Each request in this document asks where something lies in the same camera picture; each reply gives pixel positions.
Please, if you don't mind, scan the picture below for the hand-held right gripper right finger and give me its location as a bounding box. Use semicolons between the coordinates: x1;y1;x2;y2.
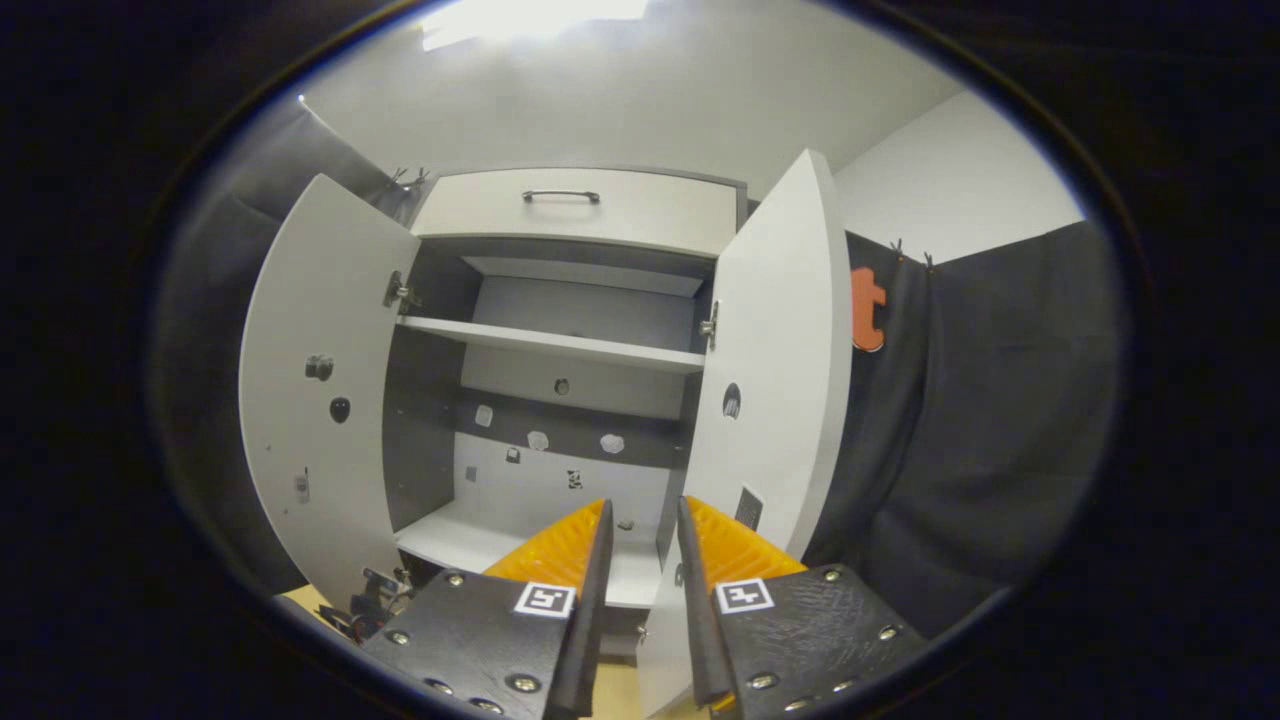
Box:
677;496;926;716

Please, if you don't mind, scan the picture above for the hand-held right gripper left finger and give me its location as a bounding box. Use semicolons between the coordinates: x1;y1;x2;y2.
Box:
360;498;614;720

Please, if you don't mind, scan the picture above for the white cabinet shelf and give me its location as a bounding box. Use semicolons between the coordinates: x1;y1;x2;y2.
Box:
462;256;704;298
397;315;706;375

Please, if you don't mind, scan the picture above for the white door with camera sticker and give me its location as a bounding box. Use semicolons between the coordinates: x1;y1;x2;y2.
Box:
238;173;421;611

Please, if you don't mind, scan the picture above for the black backdrop cloth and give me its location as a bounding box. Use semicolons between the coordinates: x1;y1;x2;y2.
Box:
165;95;421;591
800;220;1121;641

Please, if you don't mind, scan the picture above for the white shoe cabinet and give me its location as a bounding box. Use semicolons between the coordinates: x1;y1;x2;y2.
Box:
238;150;853;716

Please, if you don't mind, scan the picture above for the white cabinet drawer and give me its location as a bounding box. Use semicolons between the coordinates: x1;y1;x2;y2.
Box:
410;168;746;259

